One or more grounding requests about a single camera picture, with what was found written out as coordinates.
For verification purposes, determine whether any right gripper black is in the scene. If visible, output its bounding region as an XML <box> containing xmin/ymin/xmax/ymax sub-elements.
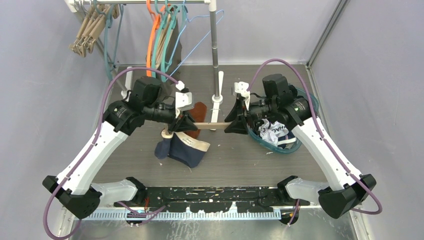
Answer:
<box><xmin>224</xmin><ymin>97</ymin><xmax>277</xmax><ymax>135</ymax></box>

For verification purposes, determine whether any navy underwear cream waistband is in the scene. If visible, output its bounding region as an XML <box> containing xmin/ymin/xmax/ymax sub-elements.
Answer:
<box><xmin>154</xmin><ymin>129</ymin><xmax>210</xmax><ymax>168</ymax></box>

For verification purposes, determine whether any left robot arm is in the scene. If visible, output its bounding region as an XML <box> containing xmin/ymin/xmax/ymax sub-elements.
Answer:
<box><xmin>42</xmin><ymin>76</ymin><xmax>197</xmax><ymax>219</ymax></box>

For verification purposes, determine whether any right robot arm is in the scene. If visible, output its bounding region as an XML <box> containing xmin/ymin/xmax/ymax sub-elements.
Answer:
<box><xmin>224</xmin><ymin>73</ymin><xmax>377</xmax><ymax>219</ymax></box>

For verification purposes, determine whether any teal hanger right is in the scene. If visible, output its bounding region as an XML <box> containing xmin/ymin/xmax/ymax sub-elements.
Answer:
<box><xmin>160</xmin><ymin>0</ymin><xmax>188</xmax><ymax>73</ymax></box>

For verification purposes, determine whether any teal hanger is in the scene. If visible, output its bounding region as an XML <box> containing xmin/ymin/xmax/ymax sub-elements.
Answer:
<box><xmin>160</xmin><ymin>0</ymin><xmax>188</xmax><ymax>73</ymax></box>
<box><xmin>94</xmin><ymin>0</ymin><xmax>125</xmax><ymax>82</ymax></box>
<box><xmin>151</xmin><ymin>0</ymin><xmax>175</xmax><ymax>70</ymax></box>

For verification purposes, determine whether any orange hanger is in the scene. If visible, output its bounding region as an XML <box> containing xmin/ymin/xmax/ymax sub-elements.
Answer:
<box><xmin>146</xmin><ymin>0</ymin><xmax>167</xmax><ymax>68</ymax></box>

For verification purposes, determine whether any teal hanger middle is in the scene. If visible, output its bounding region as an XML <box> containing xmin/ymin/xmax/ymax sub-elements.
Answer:
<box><xmin>151</xmin><ymin>0</ymin><xmax>175</xmax><ymax>70</ymax></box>

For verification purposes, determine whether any teal hanger left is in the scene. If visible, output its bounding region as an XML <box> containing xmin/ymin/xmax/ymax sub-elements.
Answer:
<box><xmin>94</xmin><ymin>0</ymin><xmax>125</xmax><ymax>82</ymax></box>

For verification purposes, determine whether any brown towel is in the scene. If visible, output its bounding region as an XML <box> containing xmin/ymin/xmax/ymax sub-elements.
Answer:
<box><xmin>184</xmin><ymin>102</ymin><xmax>208</xmax><ymax>139</ymax></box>

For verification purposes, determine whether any teal laundry basket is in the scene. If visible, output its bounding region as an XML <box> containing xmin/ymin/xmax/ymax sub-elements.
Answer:
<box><xmin>248</xmin><ymin>87</ymin><xmax>320</xmax><ymax>154</ymax></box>

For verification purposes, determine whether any white black printed garment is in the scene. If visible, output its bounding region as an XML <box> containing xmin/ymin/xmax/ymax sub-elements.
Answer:
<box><xmin>257</xmin><ymin>119</ymin><xmax>297</xmax><ymax>149</ymax></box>

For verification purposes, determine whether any beige wooden hangers bunch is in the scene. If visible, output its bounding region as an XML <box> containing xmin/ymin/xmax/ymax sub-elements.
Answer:
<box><xmin>69</xmin><ymin>2</ymin><xmax>120</xmax><ymax>58</ymax></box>

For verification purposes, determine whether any white garment rack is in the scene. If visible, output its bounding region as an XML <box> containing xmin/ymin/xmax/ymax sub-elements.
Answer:
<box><xmin>65</xmin><ymin>0</ymin><xmax>224</xmax><ymax>123</ymax></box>

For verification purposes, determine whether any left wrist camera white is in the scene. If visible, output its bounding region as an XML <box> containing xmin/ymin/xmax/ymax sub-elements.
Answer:
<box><xmin>175</xmin><ymin>81</ymin><xmax>195</xmax><ymax>118</ymax></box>

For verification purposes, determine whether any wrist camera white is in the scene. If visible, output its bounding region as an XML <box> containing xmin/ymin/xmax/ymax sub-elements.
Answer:
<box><xmin>175</xmin><ymin>81</ymin><xmax>195</xmax><ymax>118</ymax></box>
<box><xmin>232</xmin><ymin>81</ymin><xmax>251</xmax><ymax>110</ymax></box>

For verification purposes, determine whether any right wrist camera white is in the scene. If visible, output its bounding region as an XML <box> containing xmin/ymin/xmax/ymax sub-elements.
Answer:
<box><xmin>232</xmin><ymin>81</ymin><xmax>251</xmax><ymax>110</ymax></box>

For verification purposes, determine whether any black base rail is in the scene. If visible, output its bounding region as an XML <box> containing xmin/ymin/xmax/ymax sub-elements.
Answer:
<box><xmin>124</xmin><ymin>186</ymin><xmax>296</xmax><ymax>213</ymax></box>

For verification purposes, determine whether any light blue wire hanger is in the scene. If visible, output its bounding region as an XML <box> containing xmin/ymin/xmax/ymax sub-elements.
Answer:
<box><xmin>168</xmin><ymin>4</ymin><xmax>225</xmax><ymax>79</ymax></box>

